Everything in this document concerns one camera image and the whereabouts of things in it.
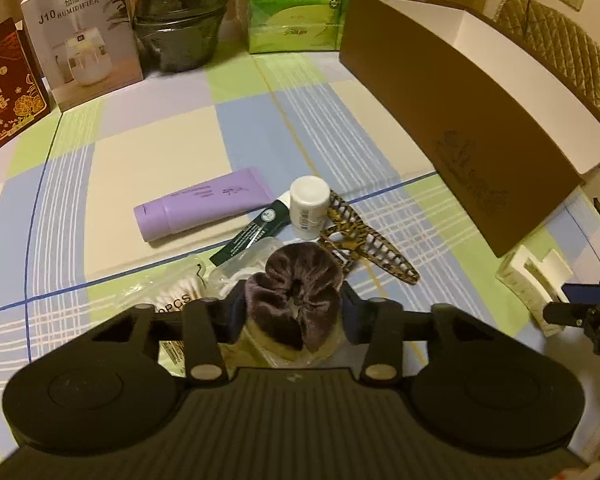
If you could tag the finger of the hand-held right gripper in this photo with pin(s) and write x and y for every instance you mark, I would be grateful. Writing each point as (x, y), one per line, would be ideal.
(565, 314)
(585, 293)

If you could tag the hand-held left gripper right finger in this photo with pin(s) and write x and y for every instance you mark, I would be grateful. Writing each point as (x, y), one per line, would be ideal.
(352, 310)

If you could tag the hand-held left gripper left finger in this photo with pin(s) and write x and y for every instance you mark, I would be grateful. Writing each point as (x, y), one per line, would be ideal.
(236, 310)

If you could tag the white hair claw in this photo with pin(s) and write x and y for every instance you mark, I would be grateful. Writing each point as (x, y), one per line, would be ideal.
(525, 280)

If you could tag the clear box of floss picks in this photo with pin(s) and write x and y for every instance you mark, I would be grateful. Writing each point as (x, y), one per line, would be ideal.
(252, 260)

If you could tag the dark purple velvet scrunchie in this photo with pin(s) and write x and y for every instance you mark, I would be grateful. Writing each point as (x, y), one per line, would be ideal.
(280, 280)

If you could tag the small white bottle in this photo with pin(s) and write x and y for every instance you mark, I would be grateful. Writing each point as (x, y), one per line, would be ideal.
(307, 205)

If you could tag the brown cardboard storage box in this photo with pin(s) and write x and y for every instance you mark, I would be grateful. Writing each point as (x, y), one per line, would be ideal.
(430, 85)

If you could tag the checked cloth covered desktop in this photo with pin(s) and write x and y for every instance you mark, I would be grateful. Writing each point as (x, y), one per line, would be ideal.
(155, 135)

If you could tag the bag of cotton swabs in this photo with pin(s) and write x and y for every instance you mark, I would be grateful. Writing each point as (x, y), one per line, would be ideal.
(180, 287)

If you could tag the leopard print hair claw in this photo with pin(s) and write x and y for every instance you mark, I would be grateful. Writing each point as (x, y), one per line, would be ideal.
(352, 240)

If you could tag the dark green cosmetic tube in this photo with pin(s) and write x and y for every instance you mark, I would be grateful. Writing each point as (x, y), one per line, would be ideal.
(250, 235)

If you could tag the purple cosmetic tube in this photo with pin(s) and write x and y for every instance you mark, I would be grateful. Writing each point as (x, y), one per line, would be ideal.
(200, 205)

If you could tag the quilted beige chair cushion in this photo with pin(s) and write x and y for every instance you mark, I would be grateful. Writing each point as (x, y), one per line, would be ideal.
(560, 45)

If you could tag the green tissue pack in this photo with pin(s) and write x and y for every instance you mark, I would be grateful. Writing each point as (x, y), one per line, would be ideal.
(290, 25)

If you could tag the white humidifier box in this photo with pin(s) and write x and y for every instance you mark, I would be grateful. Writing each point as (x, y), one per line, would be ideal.
(80, 35)

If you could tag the red and gold gift box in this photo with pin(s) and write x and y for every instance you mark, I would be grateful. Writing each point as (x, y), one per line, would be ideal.
(10, 85)

